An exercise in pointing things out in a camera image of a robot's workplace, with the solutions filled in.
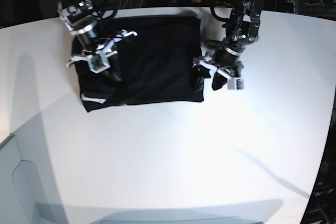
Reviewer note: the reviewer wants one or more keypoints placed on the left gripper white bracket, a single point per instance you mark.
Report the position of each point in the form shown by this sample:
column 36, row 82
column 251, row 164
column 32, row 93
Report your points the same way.
column 200, row 71

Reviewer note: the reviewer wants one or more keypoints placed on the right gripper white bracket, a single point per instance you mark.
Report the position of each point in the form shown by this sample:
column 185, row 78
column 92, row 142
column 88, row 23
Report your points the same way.
column 106, row 48

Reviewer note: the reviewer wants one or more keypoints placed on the black T-shirt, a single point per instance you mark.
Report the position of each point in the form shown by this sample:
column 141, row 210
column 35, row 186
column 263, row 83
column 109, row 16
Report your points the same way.
column 155, row 65

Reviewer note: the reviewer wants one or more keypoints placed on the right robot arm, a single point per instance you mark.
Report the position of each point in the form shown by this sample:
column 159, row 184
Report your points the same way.
column 97, row 39

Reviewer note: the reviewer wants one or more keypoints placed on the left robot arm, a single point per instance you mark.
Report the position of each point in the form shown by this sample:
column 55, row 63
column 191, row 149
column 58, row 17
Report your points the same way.
column 223, row 57

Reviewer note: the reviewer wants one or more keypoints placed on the black equipment box with lettering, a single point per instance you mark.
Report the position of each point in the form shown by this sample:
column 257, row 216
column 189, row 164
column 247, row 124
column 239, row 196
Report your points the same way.
column 321, row 205

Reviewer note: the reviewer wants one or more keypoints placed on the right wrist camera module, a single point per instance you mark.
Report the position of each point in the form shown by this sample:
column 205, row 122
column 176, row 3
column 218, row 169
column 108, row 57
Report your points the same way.
column 98, row 63

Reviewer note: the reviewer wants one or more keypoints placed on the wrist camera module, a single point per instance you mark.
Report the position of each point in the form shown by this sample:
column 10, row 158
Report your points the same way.
column 235, row 84
column 98, row 63

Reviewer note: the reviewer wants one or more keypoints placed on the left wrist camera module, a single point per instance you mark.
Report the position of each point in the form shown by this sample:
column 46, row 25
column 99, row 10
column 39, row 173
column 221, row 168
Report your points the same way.
column 235, row 84

